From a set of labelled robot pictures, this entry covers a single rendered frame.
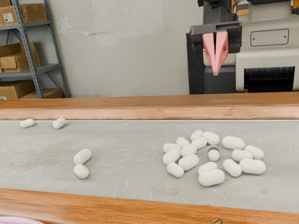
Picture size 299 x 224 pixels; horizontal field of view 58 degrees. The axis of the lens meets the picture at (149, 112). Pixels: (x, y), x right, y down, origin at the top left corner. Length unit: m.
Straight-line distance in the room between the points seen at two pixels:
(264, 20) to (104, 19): 1.92
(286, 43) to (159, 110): 0.59
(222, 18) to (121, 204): 0.41
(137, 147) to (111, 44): 2.29
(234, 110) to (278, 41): 0.50
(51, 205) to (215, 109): 0.39
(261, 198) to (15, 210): 0.31
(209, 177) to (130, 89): 2.44
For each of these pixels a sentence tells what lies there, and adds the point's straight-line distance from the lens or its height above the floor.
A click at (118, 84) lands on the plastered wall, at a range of 2.84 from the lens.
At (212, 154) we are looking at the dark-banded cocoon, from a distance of 0.45.
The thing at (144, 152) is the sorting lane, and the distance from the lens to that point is 0.50.
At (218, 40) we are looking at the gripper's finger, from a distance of 0.55.
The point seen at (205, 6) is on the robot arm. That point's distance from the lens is 0.64.
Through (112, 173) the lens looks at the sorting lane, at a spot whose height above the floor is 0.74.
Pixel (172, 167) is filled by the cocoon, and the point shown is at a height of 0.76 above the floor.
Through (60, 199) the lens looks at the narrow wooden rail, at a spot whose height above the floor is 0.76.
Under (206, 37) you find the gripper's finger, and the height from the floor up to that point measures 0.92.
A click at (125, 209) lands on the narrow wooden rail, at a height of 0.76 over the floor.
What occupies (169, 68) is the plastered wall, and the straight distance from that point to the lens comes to 2.61.
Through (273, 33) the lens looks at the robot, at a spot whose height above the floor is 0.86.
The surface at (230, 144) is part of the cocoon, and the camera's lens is 0.48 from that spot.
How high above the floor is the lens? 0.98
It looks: 21 degrees down
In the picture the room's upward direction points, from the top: 7 degrees counter-clockwise
